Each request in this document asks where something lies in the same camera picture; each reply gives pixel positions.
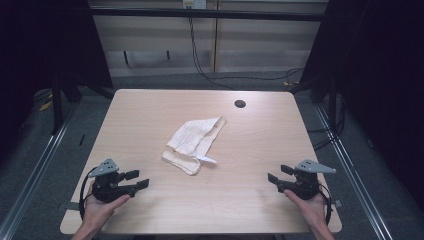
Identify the dark curtain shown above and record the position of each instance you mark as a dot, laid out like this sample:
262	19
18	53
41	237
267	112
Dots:
40	50
383	83

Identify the yellow floor object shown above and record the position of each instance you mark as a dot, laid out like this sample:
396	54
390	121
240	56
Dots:
45	106

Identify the white wall outlet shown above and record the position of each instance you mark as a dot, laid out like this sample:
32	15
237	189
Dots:
194	3

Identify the person's left hand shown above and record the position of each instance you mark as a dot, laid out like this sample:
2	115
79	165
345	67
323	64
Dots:
98	210

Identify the metal floor rail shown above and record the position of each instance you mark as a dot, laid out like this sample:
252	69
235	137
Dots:
353	180
36	166

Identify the person's right hand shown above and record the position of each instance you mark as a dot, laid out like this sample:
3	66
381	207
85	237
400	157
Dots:
311	210

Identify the black metal stand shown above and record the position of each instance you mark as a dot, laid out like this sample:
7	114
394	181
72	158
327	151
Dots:
332	106
57	106

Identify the white towel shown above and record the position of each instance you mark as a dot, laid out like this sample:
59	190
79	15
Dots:
193	143

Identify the small black floor object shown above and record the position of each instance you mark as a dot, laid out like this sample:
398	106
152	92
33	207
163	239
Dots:
82	140

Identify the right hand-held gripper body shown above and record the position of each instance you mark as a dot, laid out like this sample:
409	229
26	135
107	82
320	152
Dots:
305	186

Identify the grey tape strip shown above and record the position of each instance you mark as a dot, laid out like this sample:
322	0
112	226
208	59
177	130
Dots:
71	206
338	203

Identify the black horizontal frame bar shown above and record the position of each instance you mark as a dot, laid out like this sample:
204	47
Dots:
206	14

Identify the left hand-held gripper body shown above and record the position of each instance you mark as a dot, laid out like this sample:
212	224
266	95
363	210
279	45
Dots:
108	190

